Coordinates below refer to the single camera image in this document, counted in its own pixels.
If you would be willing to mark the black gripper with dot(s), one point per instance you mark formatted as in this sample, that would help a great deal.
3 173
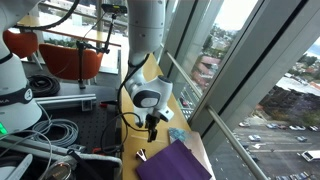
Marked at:
152 120

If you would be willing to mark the clear plastic straw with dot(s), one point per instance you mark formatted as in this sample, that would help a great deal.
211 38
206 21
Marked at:
140 137

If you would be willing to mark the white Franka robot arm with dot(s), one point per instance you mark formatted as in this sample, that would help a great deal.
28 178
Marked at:
146 26

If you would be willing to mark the small metal binder clip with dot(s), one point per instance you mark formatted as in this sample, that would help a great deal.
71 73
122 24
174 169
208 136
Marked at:
141 155

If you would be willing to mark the purple folder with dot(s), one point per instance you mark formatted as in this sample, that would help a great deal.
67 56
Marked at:
173 165

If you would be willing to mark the black optical breadboard table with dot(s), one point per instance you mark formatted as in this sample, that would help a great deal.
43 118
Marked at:
93 126

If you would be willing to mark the grey metal window railing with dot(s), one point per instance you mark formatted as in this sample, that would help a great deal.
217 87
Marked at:
233 140

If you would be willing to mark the aluminium extrusion bar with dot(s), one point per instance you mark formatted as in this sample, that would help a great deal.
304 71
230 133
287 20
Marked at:
63 100
33 145

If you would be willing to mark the dark grey table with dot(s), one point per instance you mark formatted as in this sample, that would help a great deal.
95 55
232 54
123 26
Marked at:
66 89

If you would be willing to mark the wide grey window column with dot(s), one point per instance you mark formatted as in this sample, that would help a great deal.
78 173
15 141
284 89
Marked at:
186 30

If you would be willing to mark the orange chair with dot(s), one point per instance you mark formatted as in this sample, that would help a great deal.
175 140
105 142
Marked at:
66 61
20 43

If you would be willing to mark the wooden table with dark edge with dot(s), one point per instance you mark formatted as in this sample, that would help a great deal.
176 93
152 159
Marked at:
83 35

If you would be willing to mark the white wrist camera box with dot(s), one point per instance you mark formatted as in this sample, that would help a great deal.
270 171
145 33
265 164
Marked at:
167 114

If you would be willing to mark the black camera stand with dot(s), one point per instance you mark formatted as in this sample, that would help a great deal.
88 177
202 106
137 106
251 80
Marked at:
80 60

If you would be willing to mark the grey slanted window post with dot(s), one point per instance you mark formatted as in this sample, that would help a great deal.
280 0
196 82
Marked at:
253 60

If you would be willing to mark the black stereo camera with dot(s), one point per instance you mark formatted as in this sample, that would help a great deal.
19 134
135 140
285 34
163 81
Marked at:
114 8

